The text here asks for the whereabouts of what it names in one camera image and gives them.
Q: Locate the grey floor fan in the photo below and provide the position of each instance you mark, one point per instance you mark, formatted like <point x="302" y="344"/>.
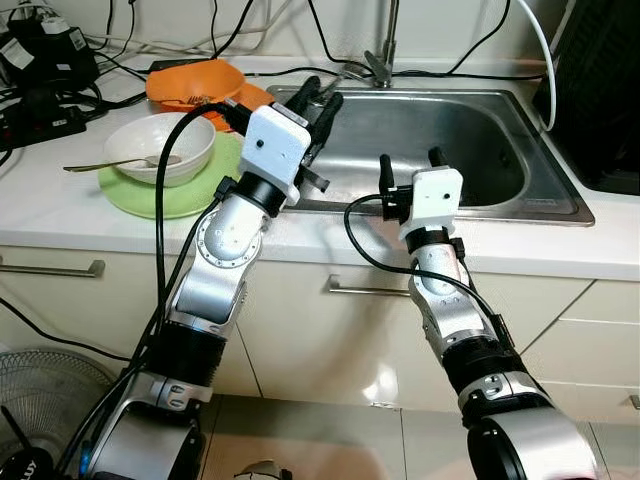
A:
<point x="40" y="390"/>

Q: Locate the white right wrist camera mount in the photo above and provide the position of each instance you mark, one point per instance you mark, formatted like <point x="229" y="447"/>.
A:
<point x="435" y="195"/>

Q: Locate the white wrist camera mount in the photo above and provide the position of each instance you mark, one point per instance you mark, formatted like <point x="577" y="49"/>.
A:
<point x="275" y="150"/>
<point x="435" y="195"/>

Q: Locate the orange plate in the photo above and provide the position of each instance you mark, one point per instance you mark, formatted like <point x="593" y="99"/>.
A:
<point x="255" y="97"/>

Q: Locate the black slatted appliance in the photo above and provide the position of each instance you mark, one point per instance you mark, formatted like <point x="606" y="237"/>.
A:
<point x="600" y="90"/>

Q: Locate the grey robot left foot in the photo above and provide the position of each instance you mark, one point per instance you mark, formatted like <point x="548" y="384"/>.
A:
<point x="262" y="470"/>

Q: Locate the orange bowl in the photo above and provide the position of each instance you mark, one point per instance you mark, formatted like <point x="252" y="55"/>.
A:
<point x="190" y="80"/>

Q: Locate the black charger block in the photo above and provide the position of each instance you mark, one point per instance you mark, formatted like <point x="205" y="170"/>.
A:
<point x="55" y="55"/>

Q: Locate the flat black power brick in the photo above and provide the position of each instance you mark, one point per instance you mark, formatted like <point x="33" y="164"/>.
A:
<point x="165" y="64"/>

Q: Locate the metal spoon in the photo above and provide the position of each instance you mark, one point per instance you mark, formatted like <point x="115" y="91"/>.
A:
<point x="100" y="165"/>

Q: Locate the stainless steel sink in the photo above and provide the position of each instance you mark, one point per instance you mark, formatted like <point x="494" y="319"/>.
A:
<point x="450" y="130"/>

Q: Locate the green plate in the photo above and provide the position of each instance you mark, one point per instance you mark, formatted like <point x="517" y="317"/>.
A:
<point x="125" y="195"/>

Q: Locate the metal faucet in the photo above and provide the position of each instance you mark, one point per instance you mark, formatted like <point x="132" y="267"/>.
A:
<point x="385" y="65"/>

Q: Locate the white bowl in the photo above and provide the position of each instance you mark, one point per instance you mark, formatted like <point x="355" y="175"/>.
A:
<point x="190" y="150"/>

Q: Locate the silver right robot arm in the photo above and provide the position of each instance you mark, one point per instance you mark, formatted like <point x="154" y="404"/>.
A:
<point x="445" y="300"/>

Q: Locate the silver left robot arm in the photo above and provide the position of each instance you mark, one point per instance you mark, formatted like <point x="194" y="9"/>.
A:
<point x="225" y="245"/>

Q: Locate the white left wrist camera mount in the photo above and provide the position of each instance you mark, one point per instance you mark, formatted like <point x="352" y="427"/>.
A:
<point x="275" y="150"/>

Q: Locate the black power strip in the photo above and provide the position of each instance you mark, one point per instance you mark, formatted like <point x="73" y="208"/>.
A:
<point x="40" y="122"/>

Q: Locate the white kitchen cabinet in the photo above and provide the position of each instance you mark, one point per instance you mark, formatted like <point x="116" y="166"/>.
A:
<point x="300" y="340"/>

